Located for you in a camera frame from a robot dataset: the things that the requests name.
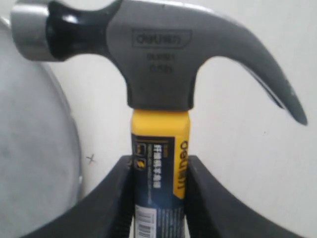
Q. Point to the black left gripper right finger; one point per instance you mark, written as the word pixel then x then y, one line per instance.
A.
pixel 213 212

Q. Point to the yellow black claw hammer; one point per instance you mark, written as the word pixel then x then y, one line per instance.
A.
pixel 158 46

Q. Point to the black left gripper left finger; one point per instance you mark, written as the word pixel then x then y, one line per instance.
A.
pixel 106 212

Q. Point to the round stainless steel plate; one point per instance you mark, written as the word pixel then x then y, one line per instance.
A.
pixel 40 154

